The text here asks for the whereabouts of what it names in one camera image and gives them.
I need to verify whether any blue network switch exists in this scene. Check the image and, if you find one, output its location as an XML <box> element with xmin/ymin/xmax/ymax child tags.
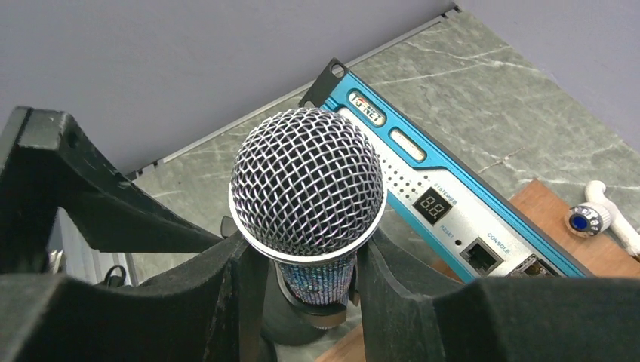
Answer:
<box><xmin>301</xmin><ymin>59</ymin><xmax>589</xmax><ymax>281</ymax></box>

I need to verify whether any glitter mesh-head microphone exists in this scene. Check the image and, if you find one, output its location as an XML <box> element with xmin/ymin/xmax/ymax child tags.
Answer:
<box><xmin>228</xmin><ymin>108</ymin><xmax>387</xmax><ymax>329</ymax></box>

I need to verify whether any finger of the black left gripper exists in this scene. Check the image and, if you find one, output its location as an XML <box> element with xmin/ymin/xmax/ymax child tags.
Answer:
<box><xmin>1</xmin><ymin>106</ymin><xmax>219</xmax><ymax>274</ymax></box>

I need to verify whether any wooden board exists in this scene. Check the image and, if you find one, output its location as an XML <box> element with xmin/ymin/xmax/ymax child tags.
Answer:
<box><xmin>315</xmin><ymin>179</ymin><xmax>640</xmax><ymax>362</ymax></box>

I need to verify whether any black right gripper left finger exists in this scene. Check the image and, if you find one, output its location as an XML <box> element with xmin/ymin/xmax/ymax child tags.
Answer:
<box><xmin>1</xmin><ymin>235</ymin><xmax>269</xmax><ymax>361</ymax></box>

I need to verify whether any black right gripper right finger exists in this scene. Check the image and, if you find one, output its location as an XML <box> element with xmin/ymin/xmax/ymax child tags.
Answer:
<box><xmin>358</xmin><ymin>231</ymin><xmax>639</xmax><ymax>361</ymax></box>

